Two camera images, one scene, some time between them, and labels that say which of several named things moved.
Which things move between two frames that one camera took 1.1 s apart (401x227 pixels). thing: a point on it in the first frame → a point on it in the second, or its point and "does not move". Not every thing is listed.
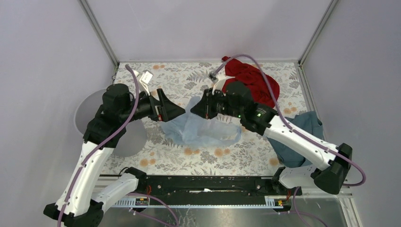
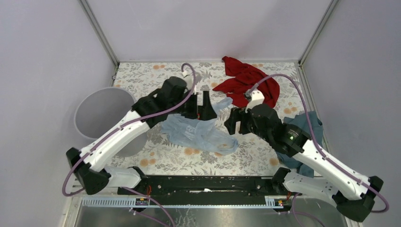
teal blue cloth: [289, 156] does not move
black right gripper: [204, 108] → [237, 114]
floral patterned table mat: [159, 155] does not move
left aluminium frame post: [100, 31] does not move
